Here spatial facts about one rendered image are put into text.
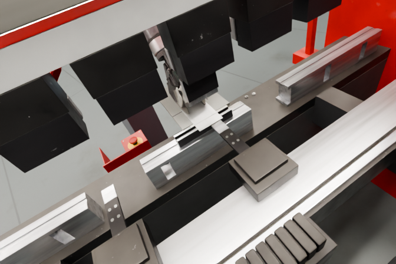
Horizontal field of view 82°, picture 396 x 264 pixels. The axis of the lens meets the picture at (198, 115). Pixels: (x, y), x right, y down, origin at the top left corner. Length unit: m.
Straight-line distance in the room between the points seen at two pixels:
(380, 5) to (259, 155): 0.88
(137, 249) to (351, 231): 1.32
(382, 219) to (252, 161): 1.26
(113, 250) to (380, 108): 0.74
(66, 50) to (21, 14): 0.23
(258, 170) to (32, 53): 0.49
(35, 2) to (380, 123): 0.73
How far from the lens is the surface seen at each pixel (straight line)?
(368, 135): 0.71
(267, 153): 0.57
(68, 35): 0.47
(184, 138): 0.70
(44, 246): 0.82
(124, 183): 0.85
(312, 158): 0.63
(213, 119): 0.71
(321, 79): 1.00
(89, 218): 0.77
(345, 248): 1.61
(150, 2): 0.48
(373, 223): 1.71
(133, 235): 0.55
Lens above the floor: 1.49
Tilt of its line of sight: 41 degrees down
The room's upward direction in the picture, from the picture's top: 18 degrees counter-clockwise
